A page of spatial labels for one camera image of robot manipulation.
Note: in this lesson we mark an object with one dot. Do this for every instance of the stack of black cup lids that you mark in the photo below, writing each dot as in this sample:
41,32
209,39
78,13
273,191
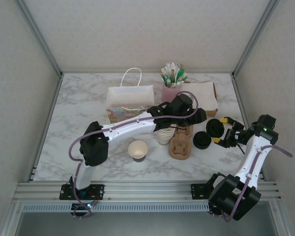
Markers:
202,140

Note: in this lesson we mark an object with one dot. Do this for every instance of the brown pulp cup carrier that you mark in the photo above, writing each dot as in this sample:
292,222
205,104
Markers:
179,147

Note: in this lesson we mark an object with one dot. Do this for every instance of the animal print paper gift bag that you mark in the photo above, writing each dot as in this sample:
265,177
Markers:
130,98

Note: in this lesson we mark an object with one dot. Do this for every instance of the single paper coffee cup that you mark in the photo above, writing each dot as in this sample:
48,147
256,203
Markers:
137,148

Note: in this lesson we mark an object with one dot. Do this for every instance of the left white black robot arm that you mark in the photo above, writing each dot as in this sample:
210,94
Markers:
127,126

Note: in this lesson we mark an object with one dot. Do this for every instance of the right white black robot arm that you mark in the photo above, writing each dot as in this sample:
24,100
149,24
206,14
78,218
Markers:
250,162

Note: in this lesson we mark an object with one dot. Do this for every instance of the brown cardboard napkin tray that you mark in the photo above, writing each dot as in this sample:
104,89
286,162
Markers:
212,112

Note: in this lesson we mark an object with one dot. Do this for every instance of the pink cylindrical holder cup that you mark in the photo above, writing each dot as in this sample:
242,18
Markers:
168,92

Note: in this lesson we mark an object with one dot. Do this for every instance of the stack of white napkins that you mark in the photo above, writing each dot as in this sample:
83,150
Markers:
201,93

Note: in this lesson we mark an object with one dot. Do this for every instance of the stack of paper cups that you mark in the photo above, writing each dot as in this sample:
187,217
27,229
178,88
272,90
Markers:
165,137

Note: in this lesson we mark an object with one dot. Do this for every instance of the white paper stick packet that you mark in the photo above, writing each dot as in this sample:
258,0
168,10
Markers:
165,72
170,67

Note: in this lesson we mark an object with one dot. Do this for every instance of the brown wooden stirrer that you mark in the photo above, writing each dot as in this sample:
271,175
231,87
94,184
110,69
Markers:
182,67

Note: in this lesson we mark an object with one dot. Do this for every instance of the small circuit board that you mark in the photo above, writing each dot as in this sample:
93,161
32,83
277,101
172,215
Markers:
79,207

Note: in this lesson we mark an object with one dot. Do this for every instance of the aluminium table side rail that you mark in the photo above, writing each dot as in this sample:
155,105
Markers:
47,123
239,93

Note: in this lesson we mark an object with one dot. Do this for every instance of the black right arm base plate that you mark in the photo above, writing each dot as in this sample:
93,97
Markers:
199,191

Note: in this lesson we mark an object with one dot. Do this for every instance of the aluminium front rail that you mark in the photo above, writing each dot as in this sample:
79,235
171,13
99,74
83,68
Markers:
150,190

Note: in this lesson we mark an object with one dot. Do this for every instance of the aluminium frame post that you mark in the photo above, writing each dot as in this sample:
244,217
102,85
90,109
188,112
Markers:
255,37
40,37

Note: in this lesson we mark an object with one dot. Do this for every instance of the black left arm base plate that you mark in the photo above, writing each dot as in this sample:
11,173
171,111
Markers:
98,190

